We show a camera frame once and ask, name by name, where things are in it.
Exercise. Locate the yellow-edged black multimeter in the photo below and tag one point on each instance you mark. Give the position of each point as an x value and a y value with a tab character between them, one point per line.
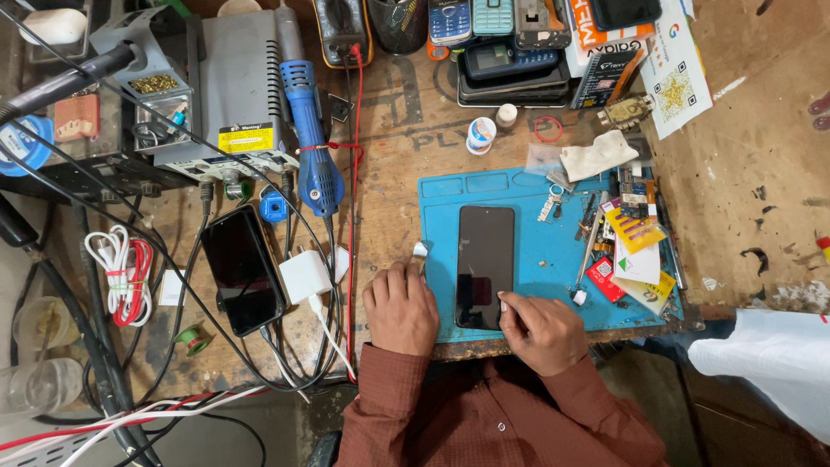
340	29

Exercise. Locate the green solder spool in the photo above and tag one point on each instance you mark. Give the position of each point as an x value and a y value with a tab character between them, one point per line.
238	189
192	339

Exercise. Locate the person's left fingers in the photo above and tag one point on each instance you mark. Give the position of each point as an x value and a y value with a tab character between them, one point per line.
395	279

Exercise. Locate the gold-coloured circuit part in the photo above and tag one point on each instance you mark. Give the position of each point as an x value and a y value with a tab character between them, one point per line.
626	111

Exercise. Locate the person's right hand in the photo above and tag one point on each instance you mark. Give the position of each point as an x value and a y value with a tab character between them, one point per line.
548	334

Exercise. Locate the orange small box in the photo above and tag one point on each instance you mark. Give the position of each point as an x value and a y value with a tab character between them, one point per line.
76	117

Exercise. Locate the blue solder spool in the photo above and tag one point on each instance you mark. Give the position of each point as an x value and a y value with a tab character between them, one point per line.
273	207

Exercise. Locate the person's brown shirt torso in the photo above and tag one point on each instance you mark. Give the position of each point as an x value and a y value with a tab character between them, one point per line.
499	421

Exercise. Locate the opened phone body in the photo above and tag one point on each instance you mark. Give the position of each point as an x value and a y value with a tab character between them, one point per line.
541	23

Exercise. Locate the blue silicone repair mat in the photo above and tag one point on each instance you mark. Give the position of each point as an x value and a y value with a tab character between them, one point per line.
551	259

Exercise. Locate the white plastic bag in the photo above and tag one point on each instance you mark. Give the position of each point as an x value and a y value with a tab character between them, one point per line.
771	363

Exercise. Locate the red rubber band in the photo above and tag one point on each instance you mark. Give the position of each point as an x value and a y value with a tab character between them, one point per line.
537	130

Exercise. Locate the black mesh pen cup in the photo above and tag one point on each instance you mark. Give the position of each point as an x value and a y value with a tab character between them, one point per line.
397	24

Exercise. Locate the silver brush tool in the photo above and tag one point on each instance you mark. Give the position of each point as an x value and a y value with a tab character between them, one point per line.
590	250

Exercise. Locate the yellow printed packet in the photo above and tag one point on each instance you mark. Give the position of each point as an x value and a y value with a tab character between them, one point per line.
652	293

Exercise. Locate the grey soldering iron holder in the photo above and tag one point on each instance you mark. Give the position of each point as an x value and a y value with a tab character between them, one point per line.
149	71

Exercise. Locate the black pen tool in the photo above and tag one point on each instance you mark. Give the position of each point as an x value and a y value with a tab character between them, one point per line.
671	250

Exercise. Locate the white printed paper card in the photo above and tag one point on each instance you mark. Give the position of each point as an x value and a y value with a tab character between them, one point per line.
674	78

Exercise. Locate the bunch of small keys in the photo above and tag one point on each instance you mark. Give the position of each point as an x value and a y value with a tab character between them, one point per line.
551	202

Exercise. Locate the red card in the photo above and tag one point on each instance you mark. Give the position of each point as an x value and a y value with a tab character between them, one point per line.
603	279

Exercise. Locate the small white bottle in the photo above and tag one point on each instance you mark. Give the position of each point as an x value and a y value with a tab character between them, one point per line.
506	115

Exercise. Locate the white oval object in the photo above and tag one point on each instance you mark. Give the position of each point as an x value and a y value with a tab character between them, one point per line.
53	26

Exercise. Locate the blue keypad phone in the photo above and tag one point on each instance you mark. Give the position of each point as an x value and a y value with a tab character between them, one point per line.
449	21

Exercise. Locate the blue tape roll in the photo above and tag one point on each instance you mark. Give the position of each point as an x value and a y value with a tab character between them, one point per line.
19	146

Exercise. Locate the grey rework station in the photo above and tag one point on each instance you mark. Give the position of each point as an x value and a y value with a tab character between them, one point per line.
240	84

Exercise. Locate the white cloth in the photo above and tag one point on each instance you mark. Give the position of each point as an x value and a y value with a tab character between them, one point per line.
600	155

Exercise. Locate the stack of dark phones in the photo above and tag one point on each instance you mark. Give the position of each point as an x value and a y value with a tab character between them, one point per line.
512	74

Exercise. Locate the person's left hand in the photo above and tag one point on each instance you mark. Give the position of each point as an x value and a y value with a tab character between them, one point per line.
402	311

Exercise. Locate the teal keypad phone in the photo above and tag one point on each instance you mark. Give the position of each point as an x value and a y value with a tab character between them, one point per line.
493	14

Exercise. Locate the clear plastic bag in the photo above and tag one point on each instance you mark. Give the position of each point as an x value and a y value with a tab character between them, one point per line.
541	159

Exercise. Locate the small metal tweezers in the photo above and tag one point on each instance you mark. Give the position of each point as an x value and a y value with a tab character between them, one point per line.
420	253

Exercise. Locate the blue circuit board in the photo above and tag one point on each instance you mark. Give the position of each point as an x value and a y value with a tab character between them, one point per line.
634	194

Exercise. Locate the white charger adapter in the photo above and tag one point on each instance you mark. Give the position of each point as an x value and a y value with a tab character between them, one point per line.
305	276

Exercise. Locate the black printed box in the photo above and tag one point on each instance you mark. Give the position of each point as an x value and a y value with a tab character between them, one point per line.
606	78

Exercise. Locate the black smartphone in case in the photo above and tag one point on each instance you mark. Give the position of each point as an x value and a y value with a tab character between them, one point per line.
241	269

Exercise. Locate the orange and white box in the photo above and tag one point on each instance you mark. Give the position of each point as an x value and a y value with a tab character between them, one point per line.
606	37

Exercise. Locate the clear plastic cup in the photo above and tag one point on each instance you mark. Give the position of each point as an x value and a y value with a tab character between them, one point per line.
45	324

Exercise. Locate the black smartphone without case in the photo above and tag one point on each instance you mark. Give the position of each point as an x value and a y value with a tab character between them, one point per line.
484	259

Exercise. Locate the clear glass jar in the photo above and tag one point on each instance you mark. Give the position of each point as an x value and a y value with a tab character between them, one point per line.
39	386

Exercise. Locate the white jar with blue label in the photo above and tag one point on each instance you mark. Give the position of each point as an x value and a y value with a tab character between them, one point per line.
481	135

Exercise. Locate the white card with green mark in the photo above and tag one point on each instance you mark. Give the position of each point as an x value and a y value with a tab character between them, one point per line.
639	263

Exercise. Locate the black phone on boxes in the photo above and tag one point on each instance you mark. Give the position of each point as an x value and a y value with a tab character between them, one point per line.
624	11

